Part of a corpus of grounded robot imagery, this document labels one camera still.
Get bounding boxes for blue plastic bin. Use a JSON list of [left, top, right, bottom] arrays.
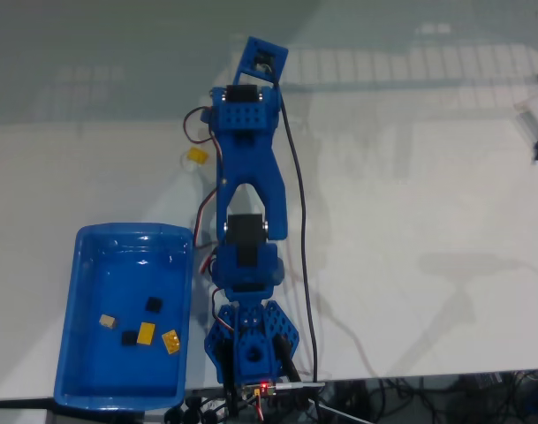
[[53, 222, 195, 410]]

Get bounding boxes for black base clamp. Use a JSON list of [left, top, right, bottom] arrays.
[[219, 337, 235, 416], [275, 335, 303, 383]]

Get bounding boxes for motor controller board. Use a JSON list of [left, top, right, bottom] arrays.
[[239, 382, 278, 398]]

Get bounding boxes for black knobs under table edge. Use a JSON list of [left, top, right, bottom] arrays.
[[164, 395, 221, 424]]

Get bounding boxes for blue gripper camera mount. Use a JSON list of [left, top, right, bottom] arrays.
[[232, 35, 291, 87]]

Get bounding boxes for black cable tangle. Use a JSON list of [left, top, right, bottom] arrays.
[[330, 373, 538, 424]]

